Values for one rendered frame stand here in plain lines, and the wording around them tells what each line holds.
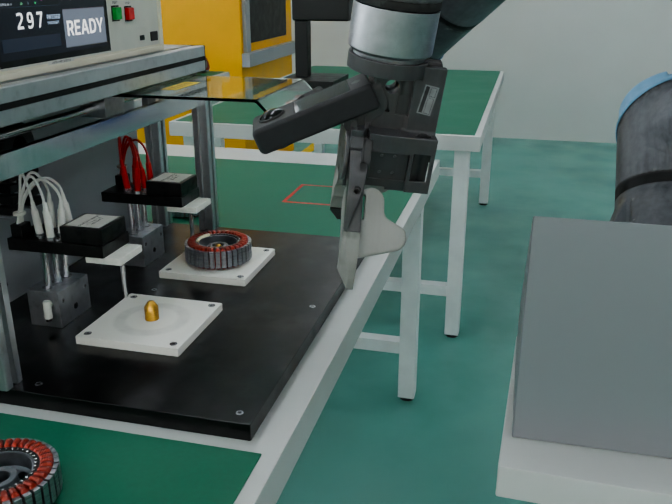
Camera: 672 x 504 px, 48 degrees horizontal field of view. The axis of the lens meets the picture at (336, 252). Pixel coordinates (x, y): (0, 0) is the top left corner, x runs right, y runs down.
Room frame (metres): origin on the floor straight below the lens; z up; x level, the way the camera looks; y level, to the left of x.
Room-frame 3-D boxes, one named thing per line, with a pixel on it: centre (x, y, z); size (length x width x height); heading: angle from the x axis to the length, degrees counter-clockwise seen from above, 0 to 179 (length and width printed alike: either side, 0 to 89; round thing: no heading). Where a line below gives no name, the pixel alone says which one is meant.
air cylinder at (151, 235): (1.22, 0.34, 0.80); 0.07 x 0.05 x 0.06; 166
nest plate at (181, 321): (0.95, 0.26, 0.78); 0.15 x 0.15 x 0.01; 76
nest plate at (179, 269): (1.19, 0.20, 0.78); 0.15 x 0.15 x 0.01; 76
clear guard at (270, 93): (1.25, 0.19, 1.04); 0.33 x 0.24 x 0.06; 76
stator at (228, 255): (1.19, 0.20, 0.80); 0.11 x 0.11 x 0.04
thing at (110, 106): (1.20, 0.37, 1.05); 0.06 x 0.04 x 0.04; 166
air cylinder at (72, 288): (0.99, 0.40, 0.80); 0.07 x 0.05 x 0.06; 166
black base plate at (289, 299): (1.07, 0.24, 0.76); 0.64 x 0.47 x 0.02; 166
